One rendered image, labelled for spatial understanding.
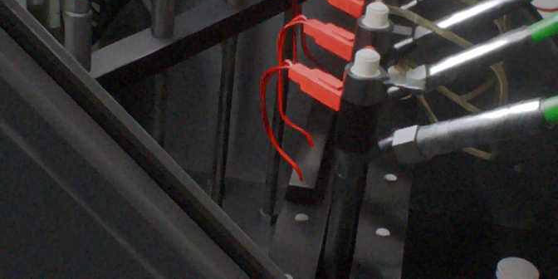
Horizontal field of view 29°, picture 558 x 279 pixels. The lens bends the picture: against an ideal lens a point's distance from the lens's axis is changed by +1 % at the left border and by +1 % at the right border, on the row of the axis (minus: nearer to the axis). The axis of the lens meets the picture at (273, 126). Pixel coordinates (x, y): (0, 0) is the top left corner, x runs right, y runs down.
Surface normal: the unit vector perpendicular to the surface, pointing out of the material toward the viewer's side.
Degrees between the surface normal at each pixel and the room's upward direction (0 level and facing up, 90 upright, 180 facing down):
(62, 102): 43
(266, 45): 90
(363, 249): 0
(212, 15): 0
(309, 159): 0
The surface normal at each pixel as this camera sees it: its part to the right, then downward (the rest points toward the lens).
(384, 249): 0.10, -0.86
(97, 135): 0.74, -0.51
